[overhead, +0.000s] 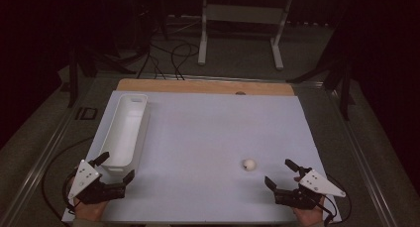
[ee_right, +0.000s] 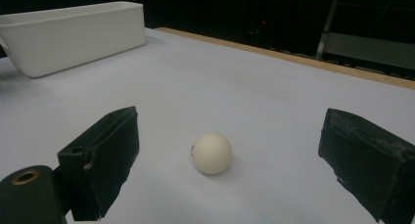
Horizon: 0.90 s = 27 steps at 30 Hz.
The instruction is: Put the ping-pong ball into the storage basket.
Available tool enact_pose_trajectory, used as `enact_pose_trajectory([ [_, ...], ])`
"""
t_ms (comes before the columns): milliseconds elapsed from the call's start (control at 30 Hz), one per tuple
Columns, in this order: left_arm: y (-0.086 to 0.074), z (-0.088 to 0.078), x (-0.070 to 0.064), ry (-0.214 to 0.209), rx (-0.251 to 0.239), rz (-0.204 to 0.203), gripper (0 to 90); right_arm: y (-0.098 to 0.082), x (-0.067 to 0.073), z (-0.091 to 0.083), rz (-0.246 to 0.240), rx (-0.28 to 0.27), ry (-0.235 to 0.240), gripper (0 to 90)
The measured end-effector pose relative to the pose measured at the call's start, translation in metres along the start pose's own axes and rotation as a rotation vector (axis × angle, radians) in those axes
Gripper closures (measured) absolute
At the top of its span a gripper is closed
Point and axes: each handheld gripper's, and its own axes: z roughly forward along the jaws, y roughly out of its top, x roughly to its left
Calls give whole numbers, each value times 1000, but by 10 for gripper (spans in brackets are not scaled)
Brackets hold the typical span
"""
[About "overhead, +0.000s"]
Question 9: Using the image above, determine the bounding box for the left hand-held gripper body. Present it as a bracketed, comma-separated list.
[67, 159, 127, 205]

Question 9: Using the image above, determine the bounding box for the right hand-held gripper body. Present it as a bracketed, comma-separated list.
[272, 167, 347, 211]

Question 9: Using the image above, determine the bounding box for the white ball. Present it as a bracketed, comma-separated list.
[242, 158, 258, 171]

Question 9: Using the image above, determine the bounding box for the white plastic bin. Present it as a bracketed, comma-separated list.
[98, 93, 151, 177]

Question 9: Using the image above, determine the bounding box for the person's left hand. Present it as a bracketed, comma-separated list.
[72, 195, 110, 223]

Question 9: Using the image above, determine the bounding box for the person's right hand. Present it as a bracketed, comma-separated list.
[292, 203, 326, 227]

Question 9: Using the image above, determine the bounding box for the white table mat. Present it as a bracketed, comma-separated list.
[61, 89, 342, 224]

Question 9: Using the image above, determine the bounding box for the black tripod stand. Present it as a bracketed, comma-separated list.
[67, 45, 137, 108]
[286, 55, 356, 121]

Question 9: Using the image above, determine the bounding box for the white metal stand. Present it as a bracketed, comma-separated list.
[197, 0, 294, 71]

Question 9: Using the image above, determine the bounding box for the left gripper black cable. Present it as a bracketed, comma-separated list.
[41, 136, 95, 225]

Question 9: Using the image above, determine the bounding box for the black rectangular frame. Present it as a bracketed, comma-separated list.
[74, 106, 99, 121]

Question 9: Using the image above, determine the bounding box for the metal floor rail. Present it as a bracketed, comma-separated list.
[325, 84, 397, 227]
[0, 77, 97, 227]

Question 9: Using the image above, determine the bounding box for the black floor cable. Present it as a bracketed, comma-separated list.
[137, 48, 166, 80]
[170, 42, 200, 81]

